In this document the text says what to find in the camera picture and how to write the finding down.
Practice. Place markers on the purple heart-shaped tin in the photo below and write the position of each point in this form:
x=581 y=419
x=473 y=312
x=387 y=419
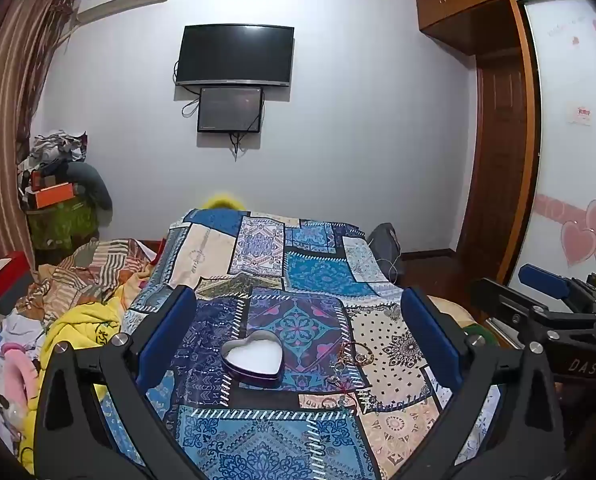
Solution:
x=253 y=357

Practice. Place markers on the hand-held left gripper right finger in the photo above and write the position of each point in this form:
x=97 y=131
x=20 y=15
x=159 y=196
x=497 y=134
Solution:
x=430 y=335

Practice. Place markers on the red box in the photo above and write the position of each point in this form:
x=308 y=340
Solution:
x=10 y=277

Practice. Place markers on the small black wall screen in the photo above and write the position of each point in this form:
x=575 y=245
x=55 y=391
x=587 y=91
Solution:
x=230 y=110

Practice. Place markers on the yellow fuzzy object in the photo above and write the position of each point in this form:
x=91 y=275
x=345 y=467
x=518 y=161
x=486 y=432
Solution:
x=223 y=201

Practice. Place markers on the blue patchwork blanket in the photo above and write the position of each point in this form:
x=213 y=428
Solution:
x=303 y=270

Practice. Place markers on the brown striped curtain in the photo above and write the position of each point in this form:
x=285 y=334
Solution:
x=8 y=110

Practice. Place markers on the pink plush cloth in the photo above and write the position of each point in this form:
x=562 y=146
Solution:
x=20 y=370

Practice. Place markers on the striped blanket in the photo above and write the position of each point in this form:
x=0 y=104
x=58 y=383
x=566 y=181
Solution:
x=103 y=265

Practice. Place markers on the pile of clothes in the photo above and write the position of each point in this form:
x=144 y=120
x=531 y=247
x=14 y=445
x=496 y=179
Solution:
x=53 y=152

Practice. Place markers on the green bag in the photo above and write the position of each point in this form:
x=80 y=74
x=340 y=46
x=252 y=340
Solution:
x=63 y=225

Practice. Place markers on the brown wooden door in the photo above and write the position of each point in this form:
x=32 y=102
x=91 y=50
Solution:
x=497 y=160

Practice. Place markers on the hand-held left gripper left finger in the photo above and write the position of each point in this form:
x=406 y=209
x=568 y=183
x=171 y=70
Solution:
x=168 y=330

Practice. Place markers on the wooden overhead cabinet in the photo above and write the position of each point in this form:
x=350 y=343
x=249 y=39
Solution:
x=457 y=15

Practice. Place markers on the black wall television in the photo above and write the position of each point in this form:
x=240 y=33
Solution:
x=235 y=55

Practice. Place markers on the yellow cloth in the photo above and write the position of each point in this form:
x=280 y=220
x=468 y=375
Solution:
x=85 y=322

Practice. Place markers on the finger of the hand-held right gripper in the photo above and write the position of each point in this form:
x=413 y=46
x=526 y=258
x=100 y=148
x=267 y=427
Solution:
x=502 y=300
x=542 y=280

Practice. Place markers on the orange box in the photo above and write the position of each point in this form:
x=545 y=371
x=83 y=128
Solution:
x=53 y=196

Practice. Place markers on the grey bag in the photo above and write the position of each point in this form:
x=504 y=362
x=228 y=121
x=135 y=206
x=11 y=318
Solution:
x=385 y=245

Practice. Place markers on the white heart-print wardrobe door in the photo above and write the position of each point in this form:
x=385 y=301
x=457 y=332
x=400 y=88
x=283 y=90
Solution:
x=572 y=160

